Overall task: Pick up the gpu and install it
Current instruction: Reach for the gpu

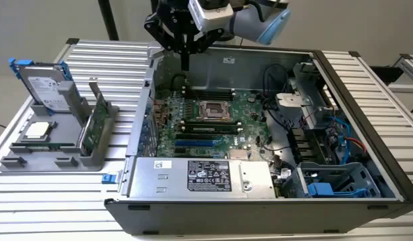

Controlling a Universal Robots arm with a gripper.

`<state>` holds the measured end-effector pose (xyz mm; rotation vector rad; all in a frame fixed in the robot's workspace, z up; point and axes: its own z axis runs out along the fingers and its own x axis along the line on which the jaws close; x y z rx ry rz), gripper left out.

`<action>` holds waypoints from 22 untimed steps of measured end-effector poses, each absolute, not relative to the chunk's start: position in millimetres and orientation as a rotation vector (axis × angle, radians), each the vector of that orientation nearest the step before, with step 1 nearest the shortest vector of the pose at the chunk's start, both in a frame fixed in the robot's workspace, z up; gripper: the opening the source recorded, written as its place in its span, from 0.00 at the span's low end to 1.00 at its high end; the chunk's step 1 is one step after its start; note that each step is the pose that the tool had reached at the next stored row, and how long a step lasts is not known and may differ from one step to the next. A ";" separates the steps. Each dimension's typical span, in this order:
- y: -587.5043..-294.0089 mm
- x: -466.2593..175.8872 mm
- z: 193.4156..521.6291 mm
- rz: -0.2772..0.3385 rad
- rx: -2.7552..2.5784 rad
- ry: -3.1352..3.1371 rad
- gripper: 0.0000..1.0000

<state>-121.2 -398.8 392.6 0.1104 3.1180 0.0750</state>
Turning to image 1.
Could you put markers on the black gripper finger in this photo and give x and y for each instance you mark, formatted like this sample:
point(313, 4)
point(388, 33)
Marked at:
point(159, 36)
point(212, 37)

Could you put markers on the green graphics card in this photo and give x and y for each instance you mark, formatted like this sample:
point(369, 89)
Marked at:
point(93, 125)

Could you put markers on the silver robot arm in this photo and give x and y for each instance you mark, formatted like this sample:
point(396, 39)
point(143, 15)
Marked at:
point(256, 27)

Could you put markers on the black stand pole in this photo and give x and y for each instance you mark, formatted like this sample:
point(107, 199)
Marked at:
point(109, 20)

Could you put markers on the black RAM slot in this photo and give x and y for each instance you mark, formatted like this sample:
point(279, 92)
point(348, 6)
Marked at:
point(209, 92)
point(209, 89)
point(209, 95)
point(209, 123)
point(209, 98)

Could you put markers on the CPU socket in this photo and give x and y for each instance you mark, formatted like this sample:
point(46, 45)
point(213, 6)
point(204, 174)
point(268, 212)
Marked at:
point(215, 110)

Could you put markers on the green motherboard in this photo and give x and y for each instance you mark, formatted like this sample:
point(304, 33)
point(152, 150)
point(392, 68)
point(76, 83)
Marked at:
point(247, 118)

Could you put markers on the green RAM stick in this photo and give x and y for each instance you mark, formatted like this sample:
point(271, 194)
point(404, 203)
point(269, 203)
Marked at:
point(209, 129)
point(42, 145)

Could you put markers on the silver metal drive cage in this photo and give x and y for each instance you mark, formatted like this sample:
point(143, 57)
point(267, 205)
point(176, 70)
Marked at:
point(303, 100)

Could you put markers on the black expansion slot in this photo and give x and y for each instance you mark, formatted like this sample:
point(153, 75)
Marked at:
point(195, 136)

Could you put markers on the hard disk in blue carrier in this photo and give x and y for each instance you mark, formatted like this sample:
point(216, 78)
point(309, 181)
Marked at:
point(42, 85)

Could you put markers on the blue expansion slot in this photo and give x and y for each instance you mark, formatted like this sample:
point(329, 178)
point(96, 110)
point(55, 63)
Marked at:
point(195, 143)

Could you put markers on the small silver heatsink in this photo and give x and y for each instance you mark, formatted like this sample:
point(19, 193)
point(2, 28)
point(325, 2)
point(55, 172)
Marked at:
point(240, 154)

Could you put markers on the grey parts rack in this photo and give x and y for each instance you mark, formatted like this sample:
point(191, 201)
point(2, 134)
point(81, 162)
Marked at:
point(67, 134)

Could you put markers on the silver CPU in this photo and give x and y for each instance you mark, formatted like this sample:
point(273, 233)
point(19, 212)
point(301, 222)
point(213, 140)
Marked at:
point(39, 130)

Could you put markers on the black connector block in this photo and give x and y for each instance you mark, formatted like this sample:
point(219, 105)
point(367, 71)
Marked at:
point(387, 74)

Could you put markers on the blue case latch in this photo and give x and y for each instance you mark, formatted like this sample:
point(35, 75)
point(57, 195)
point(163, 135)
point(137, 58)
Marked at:
point(107, 178)

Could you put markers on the silver power supply unit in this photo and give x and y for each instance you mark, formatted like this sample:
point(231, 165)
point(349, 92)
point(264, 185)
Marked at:
point(172, 185)

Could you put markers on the blue-grey disk bay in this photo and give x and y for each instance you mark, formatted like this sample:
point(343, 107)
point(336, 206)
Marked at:
point(360, 173)

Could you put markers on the dark grey PC case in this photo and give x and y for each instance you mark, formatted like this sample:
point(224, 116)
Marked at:
point(260, 218)

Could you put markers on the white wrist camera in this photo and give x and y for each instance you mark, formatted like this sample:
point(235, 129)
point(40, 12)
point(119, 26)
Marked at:
point(209, 15)

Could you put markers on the aluminium frame table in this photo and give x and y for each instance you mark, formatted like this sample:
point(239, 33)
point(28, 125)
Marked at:
point(408, 62)

